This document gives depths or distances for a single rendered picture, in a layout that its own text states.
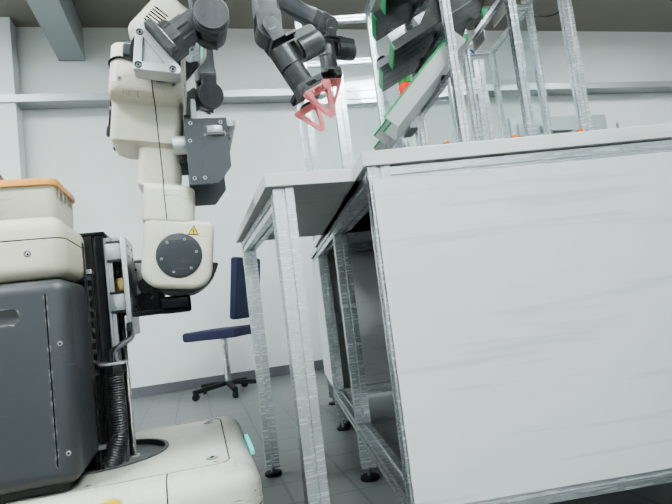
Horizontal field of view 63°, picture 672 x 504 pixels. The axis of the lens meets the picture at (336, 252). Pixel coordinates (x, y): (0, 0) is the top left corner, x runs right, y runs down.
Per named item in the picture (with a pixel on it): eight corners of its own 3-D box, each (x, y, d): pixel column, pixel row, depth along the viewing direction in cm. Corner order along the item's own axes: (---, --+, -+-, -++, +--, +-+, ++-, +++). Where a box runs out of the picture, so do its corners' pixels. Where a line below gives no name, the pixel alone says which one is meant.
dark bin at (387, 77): (383, 75, 154) (369, 53, 155) (382, 92, 167) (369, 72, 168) (468, 21, 153) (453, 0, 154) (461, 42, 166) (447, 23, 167)
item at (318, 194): (265, 187, 115) (263, 173, 115) (236, 243, 201) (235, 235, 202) (552, 168, 133) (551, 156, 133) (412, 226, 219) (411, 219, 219)
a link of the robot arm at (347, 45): (315, 24, 184) (326, 17, 176) (345, 27, 189) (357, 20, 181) (316, 61, 186) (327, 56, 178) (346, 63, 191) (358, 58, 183)
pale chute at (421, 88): (398, 127, 137) (383, 116, 137) (395, 141, 150) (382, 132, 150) (466, 39, 137) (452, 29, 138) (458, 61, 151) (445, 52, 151)
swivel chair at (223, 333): (274, 382, 426) (260, 258, 434) (267, 394, 372) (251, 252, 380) (201, 392, 424) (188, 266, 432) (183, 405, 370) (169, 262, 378)
